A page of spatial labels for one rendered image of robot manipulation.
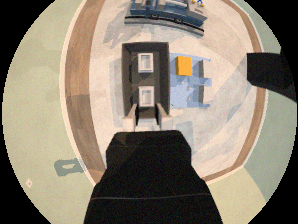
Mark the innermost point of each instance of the orange block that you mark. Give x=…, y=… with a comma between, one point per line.
x=183, y=66

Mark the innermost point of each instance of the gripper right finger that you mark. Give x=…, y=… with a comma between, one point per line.
x=166, y=120

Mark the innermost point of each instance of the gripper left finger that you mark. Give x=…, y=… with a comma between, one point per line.
x=130, y=122

